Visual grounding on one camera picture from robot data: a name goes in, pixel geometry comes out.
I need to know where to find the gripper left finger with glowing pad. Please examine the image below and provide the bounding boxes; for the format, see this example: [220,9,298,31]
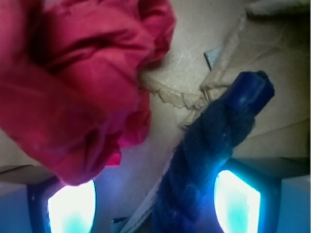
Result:
[0,165,95,233]

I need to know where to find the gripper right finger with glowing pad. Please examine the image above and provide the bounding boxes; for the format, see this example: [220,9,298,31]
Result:
[214,157,311,233]

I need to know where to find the dark blue twisted rope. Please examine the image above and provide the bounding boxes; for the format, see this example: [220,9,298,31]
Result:
[151,70,276,233]

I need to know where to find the crumpled red paper ball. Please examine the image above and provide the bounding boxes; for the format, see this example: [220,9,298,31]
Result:
[0,0,175,185]

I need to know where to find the crumpled brown paper bag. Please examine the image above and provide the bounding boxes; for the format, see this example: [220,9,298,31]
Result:
[0,0,311,233]

